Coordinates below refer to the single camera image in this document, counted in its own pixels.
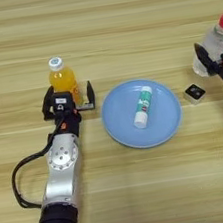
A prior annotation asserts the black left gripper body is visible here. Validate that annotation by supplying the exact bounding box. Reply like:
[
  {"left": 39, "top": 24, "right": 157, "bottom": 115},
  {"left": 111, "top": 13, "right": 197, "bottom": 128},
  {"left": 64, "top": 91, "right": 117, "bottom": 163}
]
[{"left": 42, "top": 100, "right": 100, "bottom": 141}]

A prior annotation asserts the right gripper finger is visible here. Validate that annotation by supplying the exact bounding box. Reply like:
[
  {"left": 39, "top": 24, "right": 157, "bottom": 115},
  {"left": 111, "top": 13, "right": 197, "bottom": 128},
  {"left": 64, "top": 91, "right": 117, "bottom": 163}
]
[{"left": 192, "top": 39, "right": 220, "bottom": 79}]

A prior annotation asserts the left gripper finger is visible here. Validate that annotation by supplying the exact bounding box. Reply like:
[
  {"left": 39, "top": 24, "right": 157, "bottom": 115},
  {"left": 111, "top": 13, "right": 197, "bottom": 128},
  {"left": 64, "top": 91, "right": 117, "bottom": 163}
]
[
  {"left": 38, "top": 85, "right": 59, "bottom": 122},
  {"left": 85, "top": 79, "right": 97, "bottom": 105}
]

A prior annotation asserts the clear bottle red cap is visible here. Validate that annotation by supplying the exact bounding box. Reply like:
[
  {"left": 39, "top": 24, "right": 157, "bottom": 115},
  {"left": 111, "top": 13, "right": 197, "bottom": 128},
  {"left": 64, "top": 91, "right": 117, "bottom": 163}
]
[{"left": 185, "top": 13, "right": 223, "bottom": 80}]

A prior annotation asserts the orange juice bottle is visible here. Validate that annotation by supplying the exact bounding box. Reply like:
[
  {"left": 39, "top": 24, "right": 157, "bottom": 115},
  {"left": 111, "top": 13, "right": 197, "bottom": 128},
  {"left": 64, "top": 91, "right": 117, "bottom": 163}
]
[{"left": 45, "top": 53, "right": 84, "bottom": 110}]

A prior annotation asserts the small black white cube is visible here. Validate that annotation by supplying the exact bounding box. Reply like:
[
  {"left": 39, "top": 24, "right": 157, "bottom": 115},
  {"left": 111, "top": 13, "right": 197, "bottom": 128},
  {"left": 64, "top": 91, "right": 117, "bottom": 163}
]
[{"left": 182, "top": 81, "right": 208, "bottom": 107}]

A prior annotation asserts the white green glue stick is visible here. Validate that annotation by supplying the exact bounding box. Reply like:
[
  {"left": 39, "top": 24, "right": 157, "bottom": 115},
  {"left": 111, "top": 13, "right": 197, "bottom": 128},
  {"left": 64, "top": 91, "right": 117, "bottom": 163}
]
[{"left": 128, "top": 84, "right": 158, "bottom": 130}]

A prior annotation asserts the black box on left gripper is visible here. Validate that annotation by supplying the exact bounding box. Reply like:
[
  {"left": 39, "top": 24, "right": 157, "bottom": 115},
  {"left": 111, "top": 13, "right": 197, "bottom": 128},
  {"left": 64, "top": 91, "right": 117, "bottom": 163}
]
[{"left": 49, "top": 90, "right": 77, "bottom": 115}]

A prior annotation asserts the blue round plate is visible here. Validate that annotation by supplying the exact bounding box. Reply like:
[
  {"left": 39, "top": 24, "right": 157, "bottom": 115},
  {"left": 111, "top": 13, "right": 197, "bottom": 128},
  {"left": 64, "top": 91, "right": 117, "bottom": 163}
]
[{"left": 95, "top": 72, "right": 188, "bottom": 155}]

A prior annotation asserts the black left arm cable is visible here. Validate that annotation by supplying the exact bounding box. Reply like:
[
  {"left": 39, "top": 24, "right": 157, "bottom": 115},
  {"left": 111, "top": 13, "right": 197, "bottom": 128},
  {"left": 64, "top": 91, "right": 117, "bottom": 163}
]
[{"left": 2, "top": 114, "right": 79, "bottom": 213}]

